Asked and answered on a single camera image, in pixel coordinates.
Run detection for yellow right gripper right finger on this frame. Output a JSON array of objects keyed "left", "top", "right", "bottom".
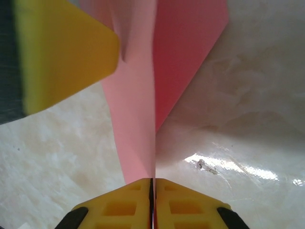
[{"left": 153, "top": 177, "right": 250, "bottom": 229}]

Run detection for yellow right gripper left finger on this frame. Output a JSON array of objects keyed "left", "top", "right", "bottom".
[{"left": 56, "top": 177, "right": 153, "bottom": 229}]

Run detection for pink paper sheet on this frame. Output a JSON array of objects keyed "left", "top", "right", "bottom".
[{"left": 78, "top": 0, "right": 230, "bottom": 186}]

